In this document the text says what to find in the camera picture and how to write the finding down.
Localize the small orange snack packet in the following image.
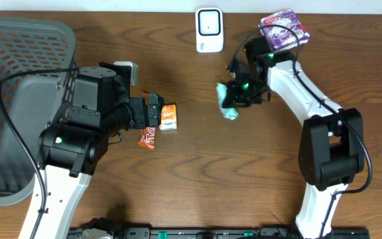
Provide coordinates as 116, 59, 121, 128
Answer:
159, 104, 178, 131

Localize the orange Top chocolate bar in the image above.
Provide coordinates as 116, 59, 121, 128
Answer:
137, 91, 157, 151

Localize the teal white snack packet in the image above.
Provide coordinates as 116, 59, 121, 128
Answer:
216, 83, 239, 120

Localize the red blue snack packet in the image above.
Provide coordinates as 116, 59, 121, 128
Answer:
258, 9, 310, 51

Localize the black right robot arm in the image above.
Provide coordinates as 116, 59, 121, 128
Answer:
218, 37, 371, 238

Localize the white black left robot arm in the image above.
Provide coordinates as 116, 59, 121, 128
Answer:
19, 62, 164, 238

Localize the dark grey plastic basket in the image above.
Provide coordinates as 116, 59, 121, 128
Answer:
0, 17, 76, 206

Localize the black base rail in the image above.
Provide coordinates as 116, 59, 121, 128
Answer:
68, 226, 371, 239

